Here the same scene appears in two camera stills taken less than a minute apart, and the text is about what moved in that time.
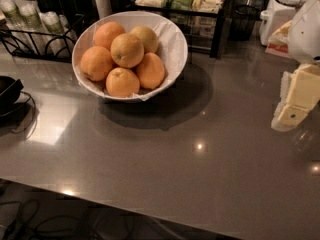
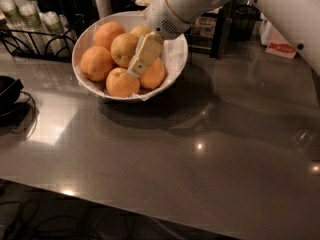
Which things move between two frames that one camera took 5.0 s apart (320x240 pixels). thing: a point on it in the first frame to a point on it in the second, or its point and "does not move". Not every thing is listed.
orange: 95,63 does not move
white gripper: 306,34 to 162,16
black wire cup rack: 41,45 does not move
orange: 127,50 does not move
